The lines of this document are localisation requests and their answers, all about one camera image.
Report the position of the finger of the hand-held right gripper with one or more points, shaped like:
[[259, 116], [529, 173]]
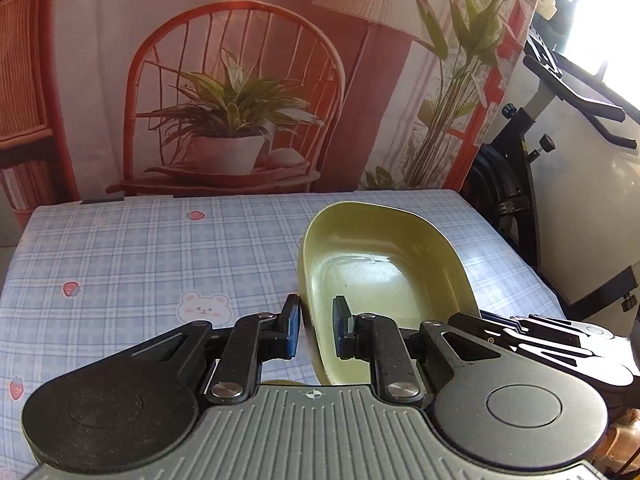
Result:
[[545, 345], [550, 324]]

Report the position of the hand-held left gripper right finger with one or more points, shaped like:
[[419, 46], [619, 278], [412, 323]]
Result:
[[341, 330]]

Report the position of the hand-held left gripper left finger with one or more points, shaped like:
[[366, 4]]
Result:
[[294, 330]]

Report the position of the green square plate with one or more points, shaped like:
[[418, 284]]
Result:
[[380, 280]]

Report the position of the black exercise bike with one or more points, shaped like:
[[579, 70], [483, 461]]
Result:
[[505, 185]]

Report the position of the blue checked tablecloth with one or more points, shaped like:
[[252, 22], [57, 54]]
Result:
[[125, 260]]

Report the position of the printed room backdrop cloth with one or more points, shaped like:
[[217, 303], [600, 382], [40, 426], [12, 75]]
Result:
[[250, 35]]

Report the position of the bright window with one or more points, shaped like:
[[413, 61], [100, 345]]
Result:
[[600, 10]]

